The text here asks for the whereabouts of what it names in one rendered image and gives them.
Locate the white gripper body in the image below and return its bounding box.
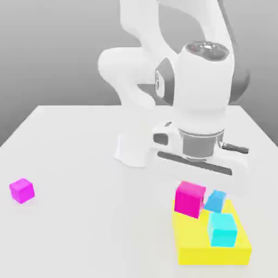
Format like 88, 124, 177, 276
149, 146, 250, 192

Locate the small pink cube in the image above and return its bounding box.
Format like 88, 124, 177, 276
174, 180, 206, 219

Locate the small blue cube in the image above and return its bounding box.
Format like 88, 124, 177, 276
204, 189, 227, 214

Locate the small cyan cube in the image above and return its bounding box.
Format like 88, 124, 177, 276
207, 212, 238, 248

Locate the small magenta cube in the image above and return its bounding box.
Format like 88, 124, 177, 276
9, 178, 36, 205

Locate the large yellow box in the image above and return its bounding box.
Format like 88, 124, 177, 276
172, 198, 253, 266

